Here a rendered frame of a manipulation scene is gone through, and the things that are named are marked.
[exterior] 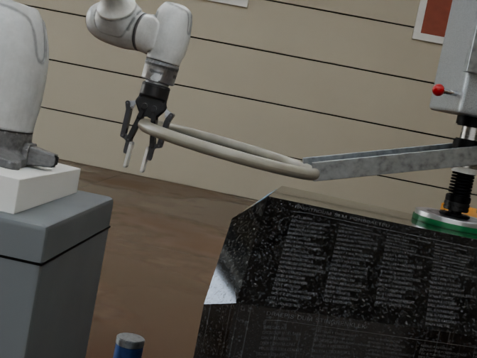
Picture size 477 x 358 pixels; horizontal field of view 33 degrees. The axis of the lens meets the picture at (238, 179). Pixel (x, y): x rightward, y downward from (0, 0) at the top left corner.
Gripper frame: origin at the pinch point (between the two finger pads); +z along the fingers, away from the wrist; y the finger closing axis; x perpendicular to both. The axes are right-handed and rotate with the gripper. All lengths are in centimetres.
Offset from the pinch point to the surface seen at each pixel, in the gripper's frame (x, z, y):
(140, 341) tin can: 59, 67, 5
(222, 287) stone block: -19.4, 21.9, 32.8
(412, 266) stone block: -13, 5, 75
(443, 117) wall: 617, -56, 151
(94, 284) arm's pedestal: -59, 20, 11
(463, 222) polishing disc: 6, -8, 87
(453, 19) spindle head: 19, -59, 70
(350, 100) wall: 616, -47, 58
